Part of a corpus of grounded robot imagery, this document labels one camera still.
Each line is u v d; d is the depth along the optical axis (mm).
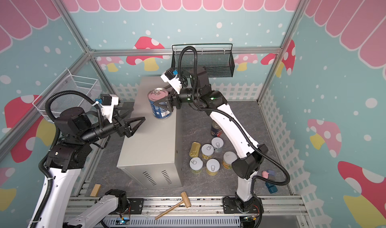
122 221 726
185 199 757
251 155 441
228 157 831
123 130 504
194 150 894
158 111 621
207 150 886
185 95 556
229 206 738
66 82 741
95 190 792
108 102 478
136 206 744
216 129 927
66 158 396
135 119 514
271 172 820
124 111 599
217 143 908
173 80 525
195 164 829
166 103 546
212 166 814
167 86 625
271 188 793
